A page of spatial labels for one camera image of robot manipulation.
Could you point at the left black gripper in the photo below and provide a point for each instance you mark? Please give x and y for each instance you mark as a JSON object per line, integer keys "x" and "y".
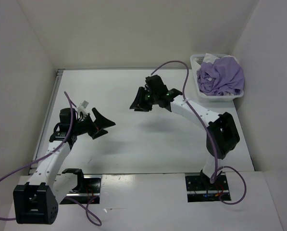
{"x": 100, "y": 121}

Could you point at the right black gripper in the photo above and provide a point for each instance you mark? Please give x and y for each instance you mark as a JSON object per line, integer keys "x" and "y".
{"x": 139, "y": 102}

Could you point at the purple t shirt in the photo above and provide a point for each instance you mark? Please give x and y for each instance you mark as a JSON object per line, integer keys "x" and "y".
{"x": 222, "y": 77}

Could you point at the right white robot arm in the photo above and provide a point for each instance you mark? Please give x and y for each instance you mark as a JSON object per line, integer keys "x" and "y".
{"x": 222, "y": 135}

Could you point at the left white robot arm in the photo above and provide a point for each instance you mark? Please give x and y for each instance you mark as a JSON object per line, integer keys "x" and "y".
{"x": 37, "y": 201}

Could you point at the white plastic laundry basket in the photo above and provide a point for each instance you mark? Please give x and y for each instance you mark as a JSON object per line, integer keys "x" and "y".
{"x": 195, "y": 61}

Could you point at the white t shirt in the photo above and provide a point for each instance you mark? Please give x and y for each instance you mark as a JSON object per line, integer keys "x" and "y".
{"x": 210, "y": 58}

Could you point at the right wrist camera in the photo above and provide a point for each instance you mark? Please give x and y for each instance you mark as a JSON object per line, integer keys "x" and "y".
{"x": 155, "y": 85}

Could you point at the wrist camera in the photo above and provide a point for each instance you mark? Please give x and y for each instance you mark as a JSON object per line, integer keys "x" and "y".
{"x": 65, "y": 115}
{"x": 155, "y": 85}

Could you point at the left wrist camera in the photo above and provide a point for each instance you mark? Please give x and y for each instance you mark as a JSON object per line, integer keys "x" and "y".
{"x": 65, "y": 115}

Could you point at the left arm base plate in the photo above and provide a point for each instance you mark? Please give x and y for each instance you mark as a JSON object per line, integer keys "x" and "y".
{"x": 91, "y": 188}

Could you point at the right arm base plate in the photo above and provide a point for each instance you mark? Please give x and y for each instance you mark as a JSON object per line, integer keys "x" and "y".
{"x": 199, "y": 188}

